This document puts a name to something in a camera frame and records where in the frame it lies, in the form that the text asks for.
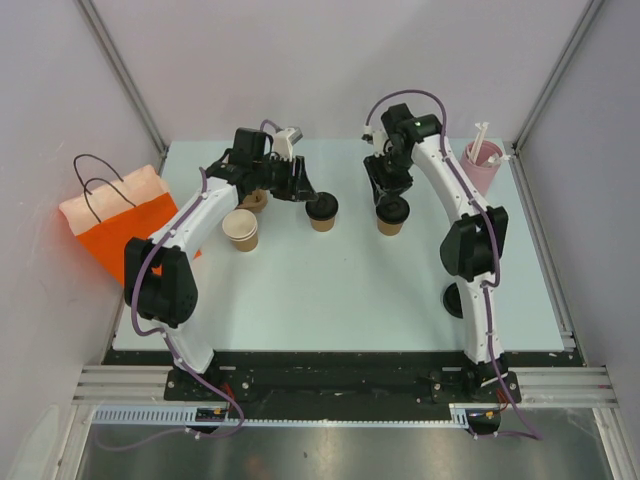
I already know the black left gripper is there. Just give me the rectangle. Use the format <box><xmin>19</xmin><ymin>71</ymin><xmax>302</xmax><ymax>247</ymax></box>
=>
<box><xmin>252</xmin><ymin>153</ymin><xmax>318</xmax><ymax>203</ymax></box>

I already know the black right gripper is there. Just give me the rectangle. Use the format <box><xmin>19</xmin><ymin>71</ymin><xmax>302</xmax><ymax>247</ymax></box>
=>
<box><xmin>365</xmin><ymin>148</ymin><xmax>415</xmax><ymax>205</ymax></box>

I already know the black cup lid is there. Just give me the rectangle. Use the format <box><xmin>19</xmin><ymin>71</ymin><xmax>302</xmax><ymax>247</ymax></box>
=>
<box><xmin>376</xmin><ymin>197</ymin><xmax>410</xmax><ymax>225</ymax></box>
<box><xmin>305</xmin><ymin>192</ymin><xmax>339</xmax><ymax>221</ymax></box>

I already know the brown pulp cup carrier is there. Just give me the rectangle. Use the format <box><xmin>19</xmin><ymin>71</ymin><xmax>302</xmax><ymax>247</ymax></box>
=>
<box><xmin>238</xmin><ymin>189</ymin><xmax>268</xmax><ymax>214</ymax></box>

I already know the stack of brown paper cups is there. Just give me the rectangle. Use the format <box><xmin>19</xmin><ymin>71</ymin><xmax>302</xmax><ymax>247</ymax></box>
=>
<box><xmin>222</xmin><ymin>209</ymin><xmax>258</xmax><ymax>252</ymax></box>

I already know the stack of black lids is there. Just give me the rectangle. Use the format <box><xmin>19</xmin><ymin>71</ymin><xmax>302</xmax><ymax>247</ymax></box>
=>
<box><xmin>442</xmin><ymin>283</ymin><xmax>463</xmax><ymax>319</ymax></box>

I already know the orange paper bag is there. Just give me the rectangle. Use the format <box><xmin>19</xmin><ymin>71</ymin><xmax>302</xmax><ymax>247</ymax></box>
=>
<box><xmin>59</xmin><ymin>153</ymin><xmax>178</xmax><ymax>285</ymax></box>

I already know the brown paper cup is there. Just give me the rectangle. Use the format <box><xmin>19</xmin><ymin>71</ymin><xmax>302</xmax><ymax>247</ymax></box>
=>
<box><xmin>377</xmin><ymin>218</ymin><xmax>404</xmax><ymax>237</ymax></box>
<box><xmin>309</xmin><ymin>215</ymin><xmax>336</xmax><ymax>232</ymax></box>

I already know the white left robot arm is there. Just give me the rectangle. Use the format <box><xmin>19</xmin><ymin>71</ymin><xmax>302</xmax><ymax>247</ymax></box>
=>
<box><xmin>124</xmin><ymin>127</ymin><xmax>318</xmax><ymax>400</ymax></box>

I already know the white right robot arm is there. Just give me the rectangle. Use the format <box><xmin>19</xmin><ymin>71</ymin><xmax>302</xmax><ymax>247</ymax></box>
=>
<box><xmin>363</xmin><ymin>104</ymin><xmax>508</xmax><ymax>365</ymax></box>

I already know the pink cylindrical holder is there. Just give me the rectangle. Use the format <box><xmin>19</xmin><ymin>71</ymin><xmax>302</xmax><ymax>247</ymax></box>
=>
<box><xmin>459</xmin><ymin>140</ymin><xmax>504</xmax><ymax>196</ymax></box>

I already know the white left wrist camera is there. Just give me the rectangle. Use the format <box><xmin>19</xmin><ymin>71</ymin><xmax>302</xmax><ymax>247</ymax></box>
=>
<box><xmin>272</xmin><ymin>127</ymin><xmax>303</xmax><ymax>161</ymax></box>

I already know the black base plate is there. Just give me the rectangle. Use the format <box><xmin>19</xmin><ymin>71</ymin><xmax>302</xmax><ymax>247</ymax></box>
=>
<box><xmin>102</xmin><ymin>349</ymin><xmax>584</xmax><ymax>403</ymax></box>

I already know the white cable duct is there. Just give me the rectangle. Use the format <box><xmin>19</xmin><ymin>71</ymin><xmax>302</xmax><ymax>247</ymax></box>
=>
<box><xmin>93</xmin><ymin>404</ymin><xmax>468</xmax><ymax>428</ymax></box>

